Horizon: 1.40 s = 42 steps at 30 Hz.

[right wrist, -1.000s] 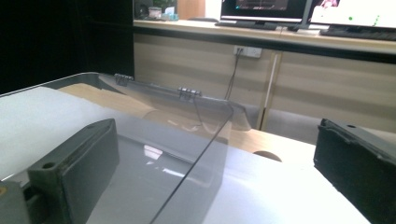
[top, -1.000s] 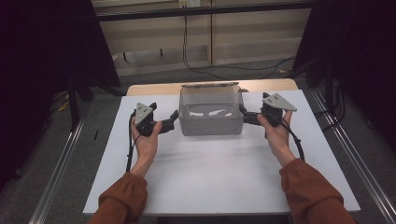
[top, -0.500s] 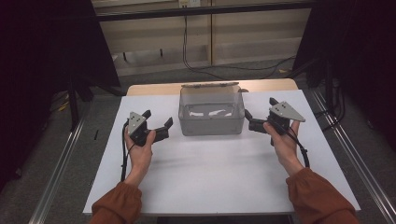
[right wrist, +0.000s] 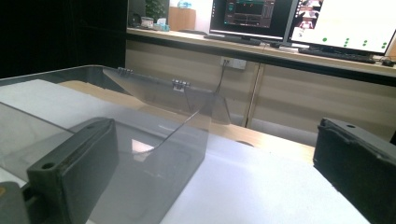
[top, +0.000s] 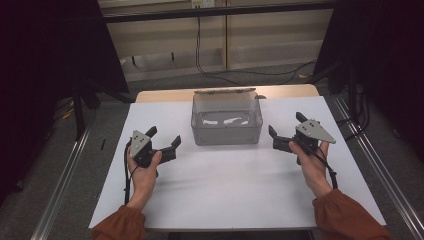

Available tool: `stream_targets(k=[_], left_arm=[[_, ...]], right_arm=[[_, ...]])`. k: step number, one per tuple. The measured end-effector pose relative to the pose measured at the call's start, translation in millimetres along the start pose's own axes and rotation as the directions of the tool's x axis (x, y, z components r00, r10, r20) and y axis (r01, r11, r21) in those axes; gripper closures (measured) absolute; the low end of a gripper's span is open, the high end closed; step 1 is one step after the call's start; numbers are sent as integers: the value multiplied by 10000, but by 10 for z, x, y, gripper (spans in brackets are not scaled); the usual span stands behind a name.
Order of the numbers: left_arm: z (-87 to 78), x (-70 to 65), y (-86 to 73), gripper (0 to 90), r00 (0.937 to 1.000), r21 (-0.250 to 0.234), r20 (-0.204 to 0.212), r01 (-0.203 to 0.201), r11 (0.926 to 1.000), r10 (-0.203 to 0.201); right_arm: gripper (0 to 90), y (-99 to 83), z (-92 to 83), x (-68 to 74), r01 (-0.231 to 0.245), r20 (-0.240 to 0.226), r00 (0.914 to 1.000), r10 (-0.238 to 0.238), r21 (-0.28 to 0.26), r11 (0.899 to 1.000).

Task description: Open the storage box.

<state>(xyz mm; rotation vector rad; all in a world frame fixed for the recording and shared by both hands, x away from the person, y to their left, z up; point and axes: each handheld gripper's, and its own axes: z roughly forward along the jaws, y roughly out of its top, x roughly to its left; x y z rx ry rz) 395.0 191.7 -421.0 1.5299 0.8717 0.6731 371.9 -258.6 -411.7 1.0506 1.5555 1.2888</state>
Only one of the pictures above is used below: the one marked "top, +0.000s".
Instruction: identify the long black floor cable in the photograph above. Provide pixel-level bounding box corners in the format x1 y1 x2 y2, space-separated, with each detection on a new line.
194 16 318 86

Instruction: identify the black curtain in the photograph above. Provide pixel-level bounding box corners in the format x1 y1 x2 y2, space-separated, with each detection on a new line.
313 0 424 164
0 0 130 208

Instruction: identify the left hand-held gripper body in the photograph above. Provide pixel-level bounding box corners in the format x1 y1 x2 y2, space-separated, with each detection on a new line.
128 129 160 169

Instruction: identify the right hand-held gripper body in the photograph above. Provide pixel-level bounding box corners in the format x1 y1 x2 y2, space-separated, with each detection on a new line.
293 118 337 155

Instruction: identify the white table mat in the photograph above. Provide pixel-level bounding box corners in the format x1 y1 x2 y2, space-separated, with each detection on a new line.
88 95 388 233

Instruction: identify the black horizontal bar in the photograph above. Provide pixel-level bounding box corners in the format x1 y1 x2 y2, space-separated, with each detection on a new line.
103 1 338 24

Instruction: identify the silver metal floor rail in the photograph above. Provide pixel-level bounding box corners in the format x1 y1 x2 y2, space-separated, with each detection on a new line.
29 126 93 240
333 96 424 240

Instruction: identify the black metal stand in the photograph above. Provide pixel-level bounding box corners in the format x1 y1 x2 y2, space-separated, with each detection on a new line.
71 79 101 141

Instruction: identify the white wall outlet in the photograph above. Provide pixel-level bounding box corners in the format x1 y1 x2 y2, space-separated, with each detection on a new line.
190 0 216 9

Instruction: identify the person's right hand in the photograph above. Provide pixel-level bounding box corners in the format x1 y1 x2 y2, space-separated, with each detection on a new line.
288 139 334 200

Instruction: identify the clear plastic container box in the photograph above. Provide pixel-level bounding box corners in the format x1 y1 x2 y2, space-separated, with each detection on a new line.
190 87 264 147

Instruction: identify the hand-held gripper black cable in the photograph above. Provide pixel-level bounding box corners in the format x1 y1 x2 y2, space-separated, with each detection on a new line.
294 138 339 190
123 139 140 205

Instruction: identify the right hand-held gripper black cable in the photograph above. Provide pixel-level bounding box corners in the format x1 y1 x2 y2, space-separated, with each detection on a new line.
294 138 339 190

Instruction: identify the person's left hand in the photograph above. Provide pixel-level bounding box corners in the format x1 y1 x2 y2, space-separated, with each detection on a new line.
126 150 163 212

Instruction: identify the bundle of black cables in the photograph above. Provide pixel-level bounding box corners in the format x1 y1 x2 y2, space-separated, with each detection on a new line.
336 84 371 141

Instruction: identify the left hand-held gripper black cable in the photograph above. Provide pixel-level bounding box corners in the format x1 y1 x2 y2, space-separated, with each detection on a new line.
123 139 140 205

